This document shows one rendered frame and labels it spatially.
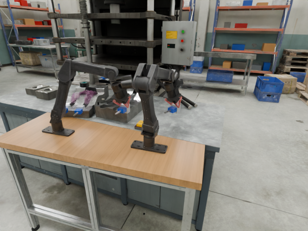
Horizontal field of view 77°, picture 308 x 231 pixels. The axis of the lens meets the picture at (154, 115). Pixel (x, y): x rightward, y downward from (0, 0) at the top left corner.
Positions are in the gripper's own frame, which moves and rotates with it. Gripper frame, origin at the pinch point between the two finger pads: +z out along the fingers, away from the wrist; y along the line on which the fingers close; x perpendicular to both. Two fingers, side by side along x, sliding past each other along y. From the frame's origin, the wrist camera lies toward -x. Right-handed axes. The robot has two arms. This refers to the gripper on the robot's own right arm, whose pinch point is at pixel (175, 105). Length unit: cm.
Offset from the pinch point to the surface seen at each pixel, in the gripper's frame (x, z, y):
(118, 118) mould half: 26.6, -0.4, 31.7
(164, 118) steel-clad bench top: 3.9, 14.4, 12.1
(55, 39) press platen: -12, -31, 171
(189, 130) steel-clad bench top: 5.9, 13.4, -12.1
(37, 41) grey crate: -99, 48, 613
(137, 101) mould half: 4.8, 4.1, 35.2
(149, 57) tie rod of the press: -47, 2, 67
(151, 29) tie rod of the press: -59, -19, 66
